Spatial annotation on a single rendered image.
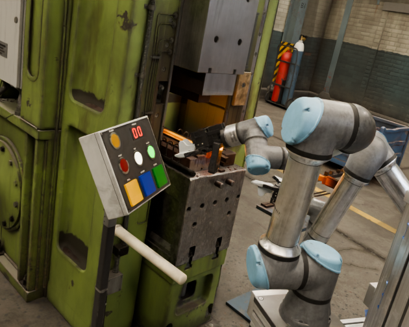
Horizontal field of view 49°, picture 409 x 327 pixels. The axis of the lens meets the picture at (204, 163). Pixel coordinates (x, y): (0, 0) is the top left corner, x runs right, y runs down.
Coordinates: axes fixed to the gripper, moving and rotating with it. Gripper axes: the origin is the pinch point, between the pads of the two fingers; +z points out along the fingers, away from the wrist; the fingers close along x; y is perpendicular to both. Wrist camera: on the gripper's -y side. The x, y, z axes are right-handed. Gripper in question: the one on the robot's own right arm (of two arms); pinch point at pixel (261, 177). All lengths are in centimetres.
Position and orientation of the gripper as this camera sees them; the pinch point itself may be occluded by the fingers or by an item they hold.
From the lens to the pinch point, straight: 191.3
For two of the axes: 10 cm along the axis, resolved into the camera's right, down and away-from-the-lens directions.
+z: -7.0, -3.4, 6.3
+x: 6.9, -1.1, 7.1
